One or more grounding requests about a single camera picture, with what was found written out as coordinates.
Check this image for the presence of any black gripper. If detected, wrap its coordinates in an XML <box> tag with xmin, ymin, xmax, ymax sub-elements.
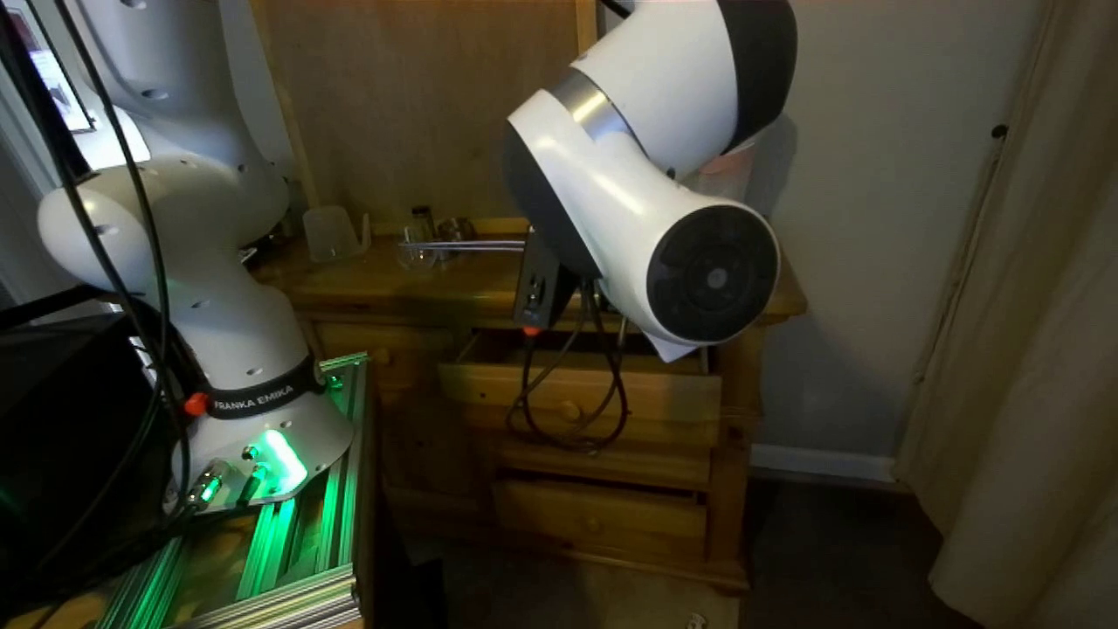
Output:
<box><xmin>514</xmin><ymin>235</ymin><xmax>579</xmax><ymax>340</ymax></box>

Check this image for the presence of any white plastic clothes hanger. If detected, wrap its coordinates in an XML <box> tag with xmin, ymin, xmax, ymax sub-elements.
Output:
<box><xmin>399</xmin><ymin>235</ymin><xmax>533</xmax><ymax>262</ymax></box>

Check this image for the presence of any wooden dresser drawer, tall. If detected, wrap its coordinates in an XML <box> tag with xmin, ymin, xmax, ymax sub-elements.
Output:
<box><xmin>487</xmin><ymin>471</ymin><xmax>712</xmax><ymax>567</ymax></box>

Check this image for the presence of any wooden dresser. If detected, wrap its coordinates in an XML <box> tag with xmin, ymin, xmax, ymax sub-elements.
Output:
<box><xmin>250</xmin><ymin>213</ymin><xmax>811</xmax><ymax>596</ymax></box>

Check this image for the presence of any large steel measuring cup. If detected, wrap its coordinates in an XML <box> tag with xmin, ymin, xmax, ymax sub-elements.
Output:
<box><xmin>299</xmin><ymin>203</ymin><xmax>375</xmax><ymax>270</ymax></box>

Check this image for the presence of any wooden back panel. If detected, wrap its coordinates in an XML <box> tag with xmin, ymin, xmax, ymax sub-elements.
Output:
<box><xmin>248</xmin><ymin>0</ymin><xmax>603</xmax><ymax>227</ymax></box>

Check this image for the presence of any beige curtain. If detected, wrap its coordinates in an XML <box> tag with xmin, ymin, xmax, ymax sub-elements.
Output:
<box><xmin>890</xmin><ymin>0</ymin><xmax>1118</xmax><ymax>629</ymax></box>

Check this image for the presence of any black box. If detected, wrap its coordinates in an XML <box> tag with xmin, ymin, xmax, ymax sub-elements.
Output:
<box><xmin>0</xmin><ymin>285</ymin><xmax>197</xmax><ymax>592</ymax></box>

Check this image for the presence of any white framed window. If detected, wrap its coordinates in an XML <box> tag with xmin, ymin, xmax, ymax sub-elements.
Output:
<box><xmin>0</xmin><ymin>0</ymin><xmax>153</xmax><ymax>196</ymax></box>

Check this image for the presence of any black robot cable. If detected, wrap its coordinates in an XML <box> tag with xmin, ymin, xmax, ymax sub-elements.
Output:
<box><xmin>0</xmin><ymin>0</ymin><xmax>635</xmax><ymax>518</ymax></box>

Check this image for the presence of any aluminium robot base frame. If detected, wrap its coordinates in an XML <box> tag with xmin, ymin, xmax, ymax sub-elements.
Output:
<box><xmin>30</xmin><ymin>354</ymin><xmax>378</xmax><ymax>629</ymax></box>

